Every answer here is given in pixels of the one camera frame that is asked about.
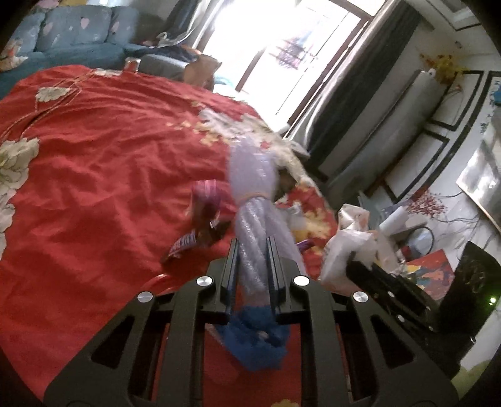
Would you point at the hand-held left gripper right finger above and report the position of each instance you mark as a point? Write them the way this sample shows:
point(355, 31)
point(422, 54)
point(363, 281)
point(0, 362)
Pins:
point(274, 281)

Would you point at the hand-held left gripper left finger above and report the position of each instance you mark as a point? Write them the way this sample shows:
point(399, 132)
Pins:
point(229, 281)

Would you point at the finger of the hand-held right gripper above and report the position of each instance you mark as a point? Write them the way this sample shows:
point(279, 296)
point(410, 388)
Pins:
point(370, 272)

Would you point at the white plastic bag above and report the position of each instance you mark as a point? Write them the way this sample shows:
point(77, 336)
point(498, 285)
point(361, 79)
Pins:
point(344, 242)

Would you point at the clear bubble wrap bag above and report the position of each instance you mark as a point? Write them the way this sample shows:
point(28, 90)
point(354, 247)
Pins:
point(252, 219)

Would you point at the colourful picture board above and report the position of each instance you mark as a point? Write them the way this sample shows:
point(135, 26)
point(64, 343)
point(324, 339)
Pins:
point(430, 270)

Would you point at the white paper roll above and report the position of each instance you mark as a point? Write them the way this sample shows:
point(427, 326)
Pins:
point(395, 221)

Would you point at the pink snack wrapper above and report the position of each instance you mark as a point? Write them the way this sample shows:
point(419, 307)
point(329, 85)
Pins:
point(209, 197)

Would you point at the white standing air conditioner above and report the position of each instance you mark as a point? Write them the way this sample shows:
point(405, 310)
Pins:
point(375, 121)

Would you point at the red floral blanket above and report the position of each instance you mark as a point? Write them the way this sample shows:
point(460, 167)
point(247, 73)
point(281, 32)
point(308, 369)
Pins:
point(98, 176)

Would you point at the dark curtain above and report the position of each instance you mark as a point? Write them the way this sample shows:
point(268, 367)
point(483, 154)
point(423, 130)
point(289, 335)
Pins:
point(364, 66)

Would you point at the brown paper bag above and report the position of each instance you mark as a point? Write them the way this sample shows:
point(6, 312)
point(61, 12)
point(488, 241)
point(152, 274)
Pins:
point(201, 70)

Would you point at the yellow artificial flowers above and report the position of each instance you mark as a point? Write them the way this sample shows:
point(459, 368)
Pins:
point(444, 64)

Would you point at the large bright window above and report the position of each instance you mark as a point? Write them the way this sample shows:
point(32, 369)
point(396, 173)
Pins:
point(289, 43)

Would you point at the grey sheer curtain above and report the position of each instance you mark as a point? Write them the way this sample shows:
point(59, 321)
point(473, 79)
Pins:
point(191, 23)

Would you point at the blue floral sofa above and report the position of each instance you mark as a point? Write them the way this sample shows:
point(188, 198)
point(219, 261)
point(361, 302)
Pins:
point(78, 35)

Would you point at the round black frame ornament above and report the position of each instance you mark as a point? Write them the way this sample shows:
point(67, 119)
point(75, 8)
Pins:
point(420, 239)

